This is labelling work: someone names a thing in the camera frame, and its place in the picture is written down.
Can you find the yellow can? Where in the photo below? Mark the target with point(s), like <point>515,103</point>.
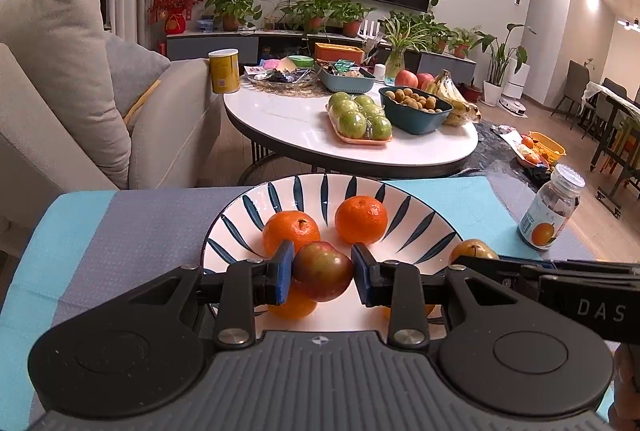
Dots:
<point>224,73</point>

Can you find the small green bowl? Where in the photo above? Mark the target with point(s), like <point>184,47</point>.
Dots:
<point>301,61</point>

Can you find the orange mandarin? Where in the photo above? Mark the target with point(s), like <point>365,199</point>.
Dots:
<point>290,233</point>
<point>361,218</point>
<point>433,309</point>
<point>295,306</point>

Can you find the dark marble round table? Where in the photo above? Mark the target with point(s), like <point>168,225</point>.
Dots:
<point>492,151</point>

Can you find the potted green plant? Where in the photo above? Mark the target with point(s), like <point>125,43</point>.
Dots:
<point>351,28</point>
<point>314,25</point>
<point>231,22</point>
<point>460,51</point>
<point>440,45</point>

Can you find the teal bowl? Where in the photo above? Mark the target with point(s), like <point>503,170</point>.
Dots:
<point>415,121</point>

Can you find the grey pillow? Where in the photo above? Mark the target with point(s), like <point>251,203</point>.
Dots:
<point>132,71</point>

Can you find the clear jar with orange label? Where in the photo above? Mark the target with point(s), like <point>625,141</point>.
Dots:
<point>547,216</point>

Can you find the white blue striped bowl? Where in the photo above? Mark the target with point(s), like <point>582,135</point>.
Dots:
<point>240,221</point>

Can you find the person's right hand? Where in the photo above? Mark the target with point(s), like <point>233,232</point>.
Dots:
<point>630,386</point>

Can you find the red flower arrangement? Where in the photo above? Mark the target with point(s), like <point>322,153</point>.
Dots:
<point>175,22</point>

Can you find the grey dining chair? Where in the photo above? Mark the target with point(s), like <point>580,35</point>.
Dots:
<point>575,81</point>

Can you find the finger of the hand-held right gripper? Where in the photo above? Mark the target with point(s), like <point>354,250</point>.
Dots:
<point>525,273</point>

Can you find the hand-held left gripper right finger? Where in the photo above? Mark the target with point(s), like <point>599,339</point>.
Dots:
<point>362,278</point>

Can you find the small red apple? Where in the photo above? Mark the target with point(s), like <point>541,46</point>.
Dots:
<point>322,271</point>

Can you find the orange box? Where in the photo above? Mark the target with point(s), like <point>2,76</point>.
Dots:
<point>337,52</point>

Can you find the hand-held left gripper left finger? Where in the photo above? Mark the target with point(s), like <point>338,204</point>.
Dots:
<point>284,273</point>

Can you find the small blue basket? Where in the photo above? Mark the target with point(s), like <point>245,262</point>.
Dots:
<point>206,25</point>

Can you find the white rack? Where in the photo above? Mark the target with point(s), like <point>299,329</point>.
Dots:
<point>370,30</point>

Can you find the glass vase with spider plant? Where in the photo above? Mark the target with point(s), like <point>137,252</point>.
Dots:
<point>395,58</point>

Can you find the small plant in red pot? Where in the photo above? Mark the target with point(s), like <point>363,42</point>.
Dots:
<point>471,92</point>

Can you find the pile of longans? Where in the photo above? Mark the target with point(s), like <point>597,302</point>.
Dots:
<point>412,98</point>

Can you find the dining table with white cloth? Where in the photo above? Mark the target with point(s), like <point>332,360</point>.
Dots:
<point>612,101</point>

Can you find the beige sofa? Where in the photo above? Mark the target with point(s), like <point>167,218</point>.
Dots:
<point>50,86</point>

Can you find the white paper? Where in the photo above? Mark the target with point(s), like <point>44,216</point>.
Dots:
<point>512,136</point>

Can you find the large red apple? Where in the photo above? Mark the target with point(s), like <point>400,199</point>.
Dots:
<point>406,78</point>
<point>426,81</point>

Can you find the glass tray of snacks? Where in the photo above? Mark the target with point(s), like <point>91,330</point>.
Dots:
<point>282,81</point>

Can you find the small white bottle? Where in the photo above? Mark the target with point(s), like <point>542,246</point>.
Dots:
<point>380,71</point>

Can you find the bunch of bananas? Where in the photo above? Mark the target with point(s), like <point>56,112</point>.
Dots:
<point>452,98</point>

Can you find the plate of tomatoes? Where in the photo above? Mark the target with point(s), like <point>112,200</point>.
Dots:
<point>530,153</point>

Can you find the blue grey printed tablecloth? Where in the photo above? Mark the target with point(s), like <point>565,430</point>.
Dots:
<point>125,236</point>

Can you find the orange plastic basket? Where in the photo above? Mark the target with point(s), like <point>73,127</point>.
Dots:
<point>547,145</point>

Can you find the white round coffee table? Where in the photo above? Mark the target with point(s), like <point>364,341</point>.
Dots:
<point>290,121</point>

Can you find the tray of green apples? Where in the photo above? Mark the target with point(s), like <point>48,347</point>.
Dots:
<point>360,121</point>

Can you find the tall plant in white pot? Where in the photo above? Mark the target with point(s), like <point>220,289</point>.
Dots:
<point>492,93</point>

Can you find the teal plastic basket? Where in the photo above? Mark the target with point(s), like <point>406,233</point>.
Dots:
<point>345,83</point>

